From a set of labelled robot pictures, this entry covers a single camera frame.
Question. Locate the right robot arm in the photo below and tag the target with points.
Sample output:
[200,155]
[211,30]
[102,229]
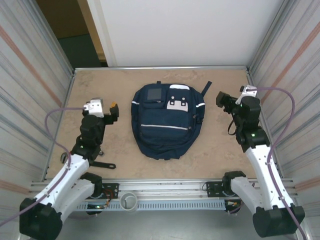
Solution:
[262,170]

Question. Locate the red pipe wrench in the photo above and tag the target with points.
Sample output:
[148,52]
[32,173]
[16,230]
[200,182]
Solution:
[106,165]

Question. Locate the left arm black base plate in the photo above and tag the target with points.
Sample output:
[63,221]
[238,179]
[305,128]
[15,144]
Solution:
[112,190]

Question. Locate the thin aluminium frame rail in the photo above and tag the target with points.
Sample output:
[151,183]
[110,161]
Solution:
[112,68]

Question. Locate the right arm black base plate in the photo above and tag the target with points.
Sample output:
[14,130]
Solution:
[212,188]

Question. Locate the wide aluminium extrusion rail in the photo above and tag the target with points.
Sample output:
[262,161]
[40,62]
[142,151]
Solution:
[162,187]

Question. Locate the grey plastic pipe fitting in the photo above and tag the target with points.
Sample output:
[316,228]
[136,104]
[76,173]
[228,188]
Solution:
[128,208]

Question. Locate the navy blue backpack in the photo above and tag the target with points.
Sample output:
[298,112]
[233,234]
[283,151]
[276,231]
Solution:
[162,140]

